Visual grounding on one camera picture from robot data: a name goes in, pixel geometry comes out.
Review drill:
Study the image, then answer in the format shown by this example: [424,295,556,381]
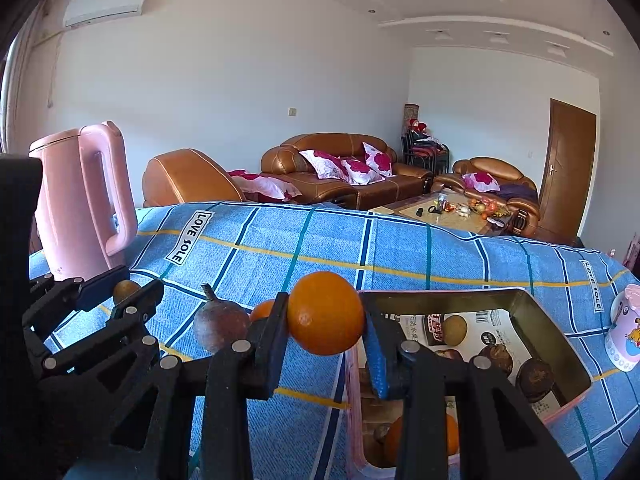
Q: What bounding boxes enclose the pink tin box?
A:
[345,287,593,471]

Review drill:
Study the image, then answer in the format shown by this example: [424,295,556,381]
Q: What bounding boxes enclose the printed paper sheet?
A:
[385,310,561,416]

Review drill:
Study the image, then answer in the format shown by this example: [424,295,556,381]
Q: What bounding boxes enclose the stacked dark chairs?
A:
[401,130,451,176]

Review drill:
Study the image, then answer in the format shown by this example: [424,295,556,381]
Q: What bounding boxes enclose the orange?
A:
[384,412,460,467]
[249,299,276,323]
[286,271,366,357]

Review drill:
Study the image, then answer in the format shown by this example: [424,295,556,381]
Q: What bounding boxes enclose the dark purple round fruit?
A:
[192,283,251,355]

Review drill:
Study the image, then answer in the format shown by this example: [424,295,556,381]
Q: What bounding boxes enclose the brown leather chaise sofa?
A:
[142,148,248,208]

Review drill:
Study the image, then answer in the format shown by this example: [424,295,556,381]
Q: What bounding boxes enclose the assorted fruit pile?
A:
[445,199,511,221]

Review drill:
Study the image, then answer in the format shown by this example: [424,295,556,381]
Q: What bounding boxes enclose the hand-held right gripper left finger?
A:
[65,291,292,480]

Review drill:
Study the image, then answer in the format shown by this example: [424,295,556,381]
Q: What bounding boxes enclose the white air conditioner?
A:
[63,0,150,28]

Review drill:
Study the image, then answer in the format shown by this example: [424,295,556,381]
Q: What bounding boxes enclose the pink electric kettle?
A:
[29,120,138,283]

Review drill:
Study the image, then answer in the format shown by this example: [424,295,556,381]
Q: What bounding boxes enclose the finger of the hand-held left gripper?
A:
[36,279,166,377]
[22,265,132,332]

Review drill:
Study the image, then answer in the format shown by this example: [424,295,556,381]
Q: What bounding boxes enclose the brown wooden door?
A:
[537,98,598,247]

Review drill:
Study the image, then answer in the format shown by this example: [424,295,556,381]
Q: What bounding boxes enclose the blue plaid tablecloth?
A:
[27,201,640,480]

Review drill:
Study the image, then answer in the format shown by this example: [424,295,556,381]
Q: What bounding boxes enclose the brown leather three-seat sofa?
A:
[261,132,435,211]

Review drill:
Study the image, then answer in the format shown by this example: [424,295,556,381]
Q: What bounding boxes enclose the purple cloth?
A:
[497,183,538,206]

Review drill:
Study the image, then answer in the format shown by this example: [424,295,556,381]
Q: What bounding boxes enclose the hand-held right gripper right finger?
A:
[359,291,583,480]

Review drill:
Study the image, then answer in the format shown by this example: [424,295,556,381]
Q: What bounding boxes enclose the brown leather armchair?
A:
[432,156,542,238]

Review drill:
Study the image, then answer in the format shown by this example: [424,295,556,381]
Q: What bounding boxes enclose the pink cartoon cup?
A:
[604,284,640,373]

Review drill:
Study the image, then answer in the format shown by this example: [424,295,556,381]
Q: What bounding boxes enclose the white pink floral pillow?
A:
[462,171,501,193]
[340,156,386,186]
[362,141,398,177]
[299,149,348,181]

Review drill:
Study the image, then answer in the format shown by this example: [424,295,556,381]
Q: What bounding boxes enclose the wooden coffee table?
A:
[370,191,516,238]

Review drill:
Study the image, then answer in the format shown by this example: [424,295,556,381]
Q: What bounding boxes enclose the white wall cable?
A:
[47,30,63,108]

